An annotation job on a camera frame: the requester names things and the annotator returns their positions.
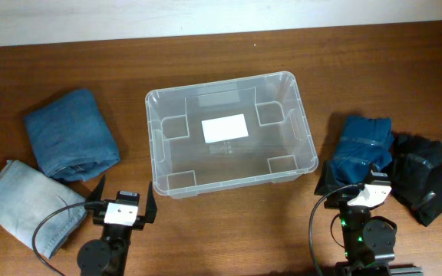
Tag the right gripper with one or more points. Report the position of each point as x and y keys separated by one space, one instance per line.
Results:
x=328 y=182

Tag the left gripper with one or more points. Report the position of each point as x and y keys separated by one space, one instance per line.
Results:
x=151 y=209

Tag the teal garment with tape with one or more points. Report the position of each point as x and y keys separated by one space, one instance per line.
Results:
x=363 y=141

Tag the dark blue jeans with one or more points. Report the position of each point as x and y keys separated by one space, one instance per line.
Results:
x=70 y=138

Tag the black garment large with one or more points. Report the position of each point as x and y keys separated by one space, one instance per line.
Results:
x=426 y=204

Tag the black garment small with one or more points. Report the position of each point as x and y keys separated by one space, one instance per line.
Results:
x=411 y=163

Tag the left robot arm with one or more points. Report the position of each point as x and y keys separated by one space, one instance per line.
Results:
x=106 y=255

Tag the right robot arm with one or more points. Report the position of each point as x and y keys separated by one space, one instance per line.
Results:
x=368 y=241

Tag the clear plastic storage bin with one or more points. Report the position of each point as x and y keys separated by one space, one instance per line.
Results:
x=279 y=147

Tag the light blue folded jeans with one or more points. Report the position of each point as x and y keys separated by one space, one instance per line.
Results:
x=27 y=196

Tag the white label in bin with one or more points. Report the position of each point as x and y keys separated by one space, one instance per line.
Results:
x=224 y=128

